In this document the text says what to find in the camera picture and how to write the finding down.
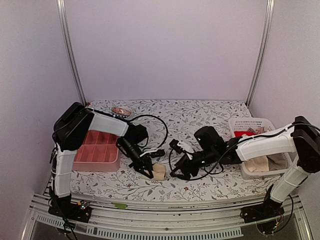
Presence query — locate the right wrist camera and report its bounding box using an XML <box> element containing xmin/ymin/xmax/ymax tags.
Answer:
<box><xmin>169</xmin><ymin>139</ymin><xmax>195</xmax><ymax>160</ymax></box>

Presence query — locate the small patterned bowl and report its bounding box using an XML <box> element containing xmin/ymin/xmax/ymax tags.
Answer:
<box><xmin>111</xmin><ymin>106</ymin><xmax>132</xmax><ymax>119</ymax></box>

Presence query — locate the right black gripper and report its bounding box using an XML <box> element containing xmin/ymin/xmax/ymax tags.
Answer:
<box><xmin>170</xmin><ymin>147</ymin><xmax>218</xmax><ymax>180</ymax></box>

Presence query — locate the right aluminium frame post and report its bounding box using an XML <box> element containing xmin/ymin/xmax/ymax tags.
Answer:
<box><xmin>245</xmin><ymin>0</ymin><xmax>275</xmax><ymax>108</ymax></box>

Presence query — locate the grey garment in basket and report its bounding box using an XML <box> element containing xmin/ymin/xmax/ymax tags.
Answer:
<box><xmin>266</xmin><ymin>153</ymin><xmax>288</xmax><ymax>171</ymax></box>

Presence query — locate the white plastic laundry basket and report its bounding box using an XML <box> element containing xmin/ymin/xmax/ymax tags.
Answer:
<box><xmin>228</xmin><ymin>117</ymin><xmax>296</xmax><ymax>180</ymax></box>

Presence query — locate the cream garment in basket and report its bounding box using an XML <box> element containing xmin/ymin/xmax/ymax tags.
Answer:
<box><xmin>244</xmin><ymin>156</ymin><xmax>270</xmax><ymax>173</ymax></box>

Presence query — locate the cream underwear navy trim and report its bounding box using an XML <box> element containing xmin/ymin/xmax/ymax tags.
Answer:
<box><xmin>141</xmin><ymin>163</ymin><xmax>167</xmax><ymax>181</ymax></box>

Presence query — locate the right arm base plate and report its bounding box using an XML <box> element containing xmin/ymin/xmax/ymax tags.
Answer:
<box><xmin>240</xmin><ymin>202</ymin><xmax>285</xmax><ymax>223</ymax></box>

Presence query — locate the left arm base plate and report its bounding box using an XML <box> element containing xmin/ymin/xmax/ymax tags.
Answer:
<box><xmin>48</xmin><ymin>198</ymin><xmax>93</xmax><ymax>223</ymax></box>

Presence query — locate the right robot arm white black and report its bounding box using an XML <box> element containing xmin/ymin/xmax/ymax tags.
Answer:
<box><xmin>169</xmin><ymin>116</ymin><xmax>320</xmax><ymax>218</ymax></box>

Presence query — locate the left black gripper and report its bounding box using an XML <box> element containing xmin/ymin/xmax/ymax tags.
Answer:
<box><xmin>120</xmin><ymin>138</ymin><xmax>154</xmax><ymax>180</ymax></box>

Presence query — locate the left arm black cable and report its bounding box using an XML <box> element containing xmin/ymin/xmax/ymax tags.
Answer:
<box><xmin>128</xmin><ymin>114</ymin><xmax>169</xmax><ymax>153</ymax></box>

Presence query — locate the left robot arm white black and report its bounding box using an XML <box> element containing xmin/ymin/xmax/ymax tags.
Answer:
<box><xmin>52</xmin><ymin>102</ymin><xmax>154</xmax><ymax>217</ymax></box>

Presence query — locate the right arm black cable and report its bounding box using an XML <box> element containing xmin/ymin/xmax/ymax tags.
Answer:
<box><xmin>168</xmin><ymin>147</ymin><xmax>226</xmax><ymax>181</ymax></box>

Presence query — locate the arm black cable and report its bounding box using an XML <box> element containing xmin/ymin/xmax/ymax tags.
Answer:
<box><xmin>168</xmin><ymin>147</ymin><xmax>226</xmax><ymax>181</ymax></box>
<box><xmin>128</xmin><ymin>114</ymin><xmax>169</xmax><ymax>153</ymax></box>

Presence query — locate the floral patterned table mat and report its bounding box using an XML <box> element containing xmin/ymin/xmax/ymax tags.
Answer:
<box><xmin>70</xmin><ymin>99</ymin><xmax>278</xmax><ymax>202</ymax></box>

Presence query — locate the red garment in basket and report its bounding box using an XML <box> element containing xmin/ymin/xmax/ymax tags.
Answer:
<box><xmin>234</xmin><ymin>131</ymin><xmax>256</xmax><ymax>138</ymax></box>

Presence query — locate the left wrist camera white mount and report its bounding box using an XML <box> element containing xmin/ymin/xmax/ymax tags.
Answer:
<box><xmin>139</xmin><ymin>148</ymin><xmax>166</xmax><ymax>158</ymax></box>

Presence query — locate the left aluminium frame post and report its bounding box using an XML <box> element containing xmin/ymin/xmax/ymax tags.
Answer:
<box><xmin>56</xmin><ymin>0</ymin><xmax>87</xmax><ymax>105</ymax></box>

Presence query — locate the aluminium frame post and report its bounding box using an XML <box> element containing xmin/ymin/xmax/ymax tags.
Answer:
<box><xmin>56</xmin><ymin>0</ymin><xmax>87</xmax><ymax>105</ymax></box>
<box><xmin>245</xmin><ymin>0</ymin><xmax>275</xmax><ymax>108</ymax></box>

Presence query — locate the pink divided organizer box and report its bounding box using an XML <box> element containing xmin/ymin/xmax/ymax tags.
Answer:
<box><xmin>72</xmin><ymin>130</ymin><xmax>120</xmax><ymax>172</ymax></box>

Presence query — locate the aluminium front rail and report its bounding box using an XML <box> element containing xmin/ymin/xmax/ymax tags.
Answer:
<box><xmin>21</xmin><ymin>192</ymin><xmax>313</xmax><ymax>240</ymax></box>

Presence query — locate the green tape piece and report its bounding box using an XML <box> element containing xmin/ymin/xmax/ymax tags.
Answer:
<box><xmin>112</xmin><ymin>202</ymin><xmax>128</xmax><ymax>210</ymax></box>

